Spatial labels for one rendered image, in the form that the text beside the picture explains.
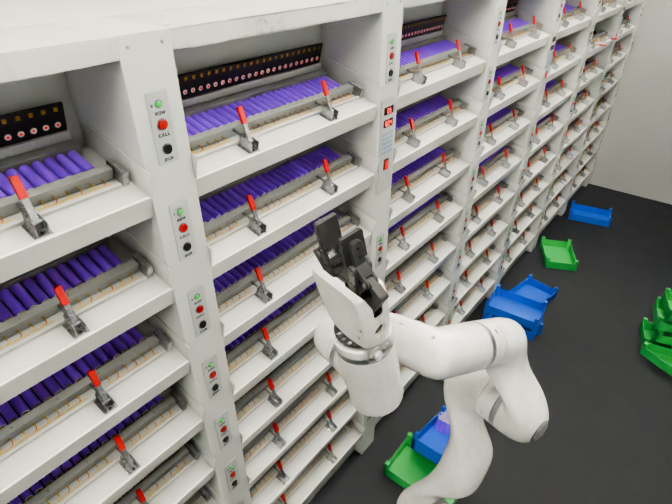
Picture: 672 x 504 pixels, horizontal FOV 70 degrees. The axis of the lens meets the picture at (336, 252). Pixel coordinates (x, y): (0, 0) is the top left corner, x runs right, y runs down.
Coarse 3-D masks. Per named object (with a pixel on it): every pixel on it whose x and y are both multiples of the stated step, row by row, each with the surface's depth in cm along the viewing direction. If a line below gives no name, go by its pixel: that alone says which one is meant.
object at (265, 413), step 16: (304, 368) 156; (320, 368) 158; (288, 384) 151; (304, 384) 152; (256, 400) 145; (288, 400) 147; (256, 416) 141; (272, 416) 143; (240, 432) 132; (256, 432) 140
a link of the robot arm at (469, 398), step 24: (456, 384) 105; (480, 384) 102; (456, 408) 106; (480, 408) 101; (456, 432) 106; (480, 432) 106; (456, 456) 106; (480, 456) 104; (432, 480) 112; (456, 480) 106; (480, 480) 107
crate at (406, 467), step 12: (408, 444) 218; (396, 456) 213; (408, 456) 214; (420, 456) 214; (384, 468) 205; (396, 468) 209; (408, 468) 209; (420, 468) 209; (432, 468) 209; (396, 480) 203; (408, 480) 205
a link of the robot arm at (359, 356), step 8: (392, 328) 68; (392, 336) 66; (336, 344) 66; (384, 344) 65; (392, 344) 66; (344, 352) 65; (352, 352) 64; (360, 352) 64; (368, 352) 64; (376, 352) 64; (384, 352) 66; (352, 360) 65; (360, 360) 65; (368, 360) 65; (376, 360) 64
